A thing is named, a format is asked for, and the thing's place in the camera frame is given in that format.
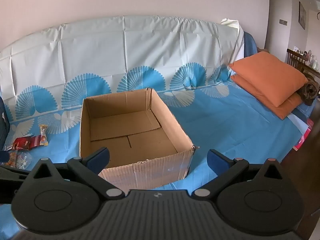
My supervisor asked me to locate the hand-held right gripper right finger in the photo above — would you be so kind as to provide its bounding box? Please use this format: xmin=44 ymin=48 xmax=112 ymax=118
xmin=192 ymin=149 xmax=288 ymax=200

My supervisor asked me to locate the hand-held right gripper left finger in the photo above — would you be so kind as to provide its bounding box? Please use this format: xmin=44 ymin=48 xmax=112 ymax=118
xmin=31 ymin=147 xmax=125 ymax=200

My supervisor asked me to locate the clear snack bag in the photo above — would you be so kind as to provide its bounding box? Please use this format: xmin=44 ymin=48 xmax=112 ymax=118
xmin=5 ymin=150 xmax=33 ymax=170

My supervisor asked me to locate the large red snack packet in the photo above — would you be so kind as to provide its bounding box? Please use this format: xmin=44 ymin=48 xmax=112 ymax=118
xmin=12 ymin=135 xmax=42 ymax=151

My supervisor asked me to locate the brown cardboard box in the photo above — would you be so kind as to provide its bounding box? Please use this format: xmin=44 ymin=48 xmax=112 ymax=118
xmin=79 ymin=88 xmax=200 ymax=192

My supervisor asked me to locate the blue white printed sheet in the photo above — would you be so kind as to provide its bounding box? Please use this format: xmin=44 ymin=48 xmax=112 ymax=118
xmin=0 ymin=15 xmax=313 ymax=233

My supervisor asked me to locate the pink bag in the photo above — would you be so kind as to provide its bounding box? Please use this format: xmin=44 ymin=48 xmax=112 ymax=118
xmin=294 ymin=119 xmax=314 ymax=152

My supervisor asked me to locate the brown crumpled cloth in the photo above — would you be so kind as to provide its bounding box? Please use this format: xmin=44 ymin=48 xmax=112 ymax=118
xmin=297 ymin=74 xmax=320 ymax=106

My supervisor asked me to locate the dark wooden chair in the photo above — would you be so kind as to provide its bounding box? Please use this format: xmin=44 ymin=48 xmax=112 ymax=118
xmin=286 ymin=48 xmax=320 ymax=80

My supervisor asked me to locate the framed wall picture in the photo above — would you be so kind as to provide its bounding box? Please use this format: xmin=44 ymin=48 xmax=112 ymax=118
xmin=299 ymin=1 xmax=307 ymax=30

